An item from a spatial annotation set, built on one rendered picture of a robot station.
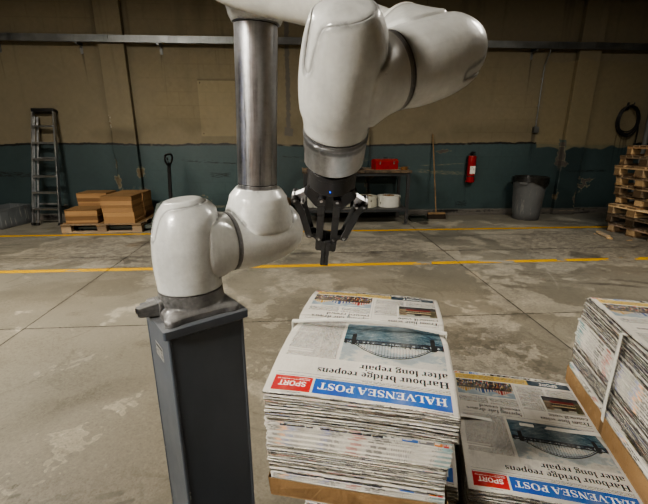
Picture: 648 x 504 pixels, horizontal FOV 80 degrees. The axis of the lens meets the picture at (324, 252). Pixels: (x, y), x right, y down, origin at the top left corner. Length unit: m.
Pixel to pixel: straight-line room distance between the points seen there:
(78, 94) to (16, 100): 1.00
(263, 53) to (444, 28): 0.51
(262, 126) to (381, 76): 0.53
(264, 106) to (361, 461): 0.76
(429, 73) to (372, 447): 0.53
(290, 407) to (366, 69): 0.47
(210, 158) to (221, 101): 0.98
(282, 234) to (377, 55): 0.64
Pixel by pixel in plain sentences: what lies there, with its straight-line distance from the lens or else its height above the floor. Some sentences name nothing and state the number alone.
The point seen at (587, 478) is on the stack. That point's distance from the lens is 0.92.
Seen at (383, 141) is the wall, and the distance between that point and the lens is 7.32.
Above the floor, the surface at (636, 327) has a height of 1.07.
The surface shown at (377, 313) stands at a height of 1.07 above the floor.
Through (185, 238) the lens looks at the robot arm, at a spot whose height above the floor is 1.20.
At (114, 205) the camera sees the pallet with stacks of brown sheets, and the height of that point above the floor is 0.42.
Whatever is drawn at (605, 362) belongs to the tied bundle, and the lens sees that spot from 0.99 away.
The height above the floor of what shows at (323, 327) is 1.06.
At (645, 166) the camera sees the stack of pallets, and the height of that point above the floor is 1.02.
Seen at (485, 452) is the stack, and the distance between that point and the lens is 0.90.
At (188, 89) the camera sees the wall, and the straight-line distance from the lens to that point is 7.41.
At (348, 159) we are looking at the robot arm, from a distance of 0.54.
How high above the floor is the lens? 1.41
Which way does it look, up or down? 16 degrees down
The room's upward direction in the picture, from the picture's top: straight up
